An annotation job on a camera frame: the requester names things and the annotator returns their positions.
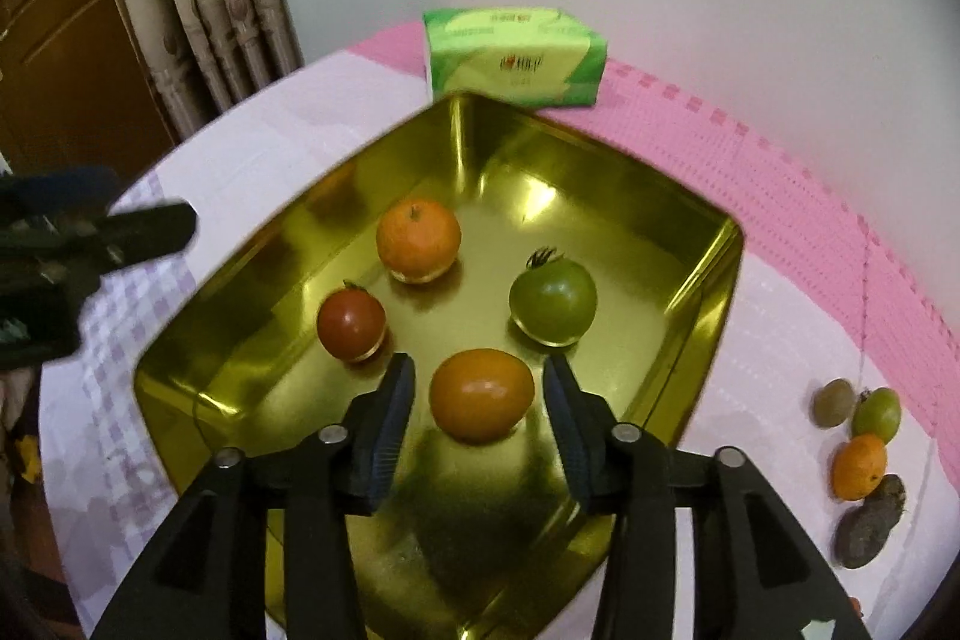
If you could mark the white purple checked cloth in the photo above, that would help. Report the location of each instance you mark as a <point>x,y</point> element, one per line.
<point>247,153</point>

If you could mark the brown wooden door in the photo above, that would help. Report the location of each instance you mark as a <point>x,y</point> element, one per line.
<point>67,55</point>

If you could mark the small green tomato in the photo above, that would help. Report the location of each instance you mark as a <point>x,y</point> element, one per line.
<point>879,415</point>

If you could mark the red tomato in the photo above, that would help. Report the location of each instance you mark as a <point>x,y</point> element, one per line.
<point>350,321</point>

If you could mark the large mandarin orange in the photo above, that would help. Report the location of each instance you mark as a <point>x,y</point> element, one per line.
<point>418,239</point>

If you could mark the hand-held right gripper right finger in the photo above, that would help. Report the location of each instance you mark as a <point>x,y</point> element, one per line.
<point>568,419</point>

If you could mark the orange tomato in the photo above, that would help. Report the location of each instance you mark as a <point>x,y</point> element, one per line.
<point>480,394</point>

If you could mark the large green tomato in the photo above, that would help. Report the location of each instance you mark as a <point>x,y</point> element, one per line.
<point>553,300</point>

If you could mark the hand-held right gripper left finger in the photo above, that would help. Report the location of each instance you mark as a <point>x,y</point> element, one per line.
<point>391,419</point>

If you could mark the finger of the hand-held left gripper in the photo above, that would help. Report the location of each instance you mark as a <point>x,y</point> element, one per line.
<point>71,184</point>
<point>154,230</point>

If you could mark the gold metal tray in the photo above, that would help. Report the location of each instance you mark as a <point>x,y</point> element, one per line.
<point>480,220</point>

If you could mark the brown kiwi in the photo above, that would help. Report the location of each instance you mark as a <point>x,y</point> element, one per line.
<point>832,403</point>

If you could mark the green tissue pack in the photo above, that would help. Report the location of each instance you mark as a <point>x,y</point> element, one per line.
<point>517,59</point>

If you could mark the dark brown root vegetable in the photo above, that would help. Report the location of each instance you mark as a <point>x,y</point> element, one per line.
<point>864,533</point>

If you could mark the small mandarin orange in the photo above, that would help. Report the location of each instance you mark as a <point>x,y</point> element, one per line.
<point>859,467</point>

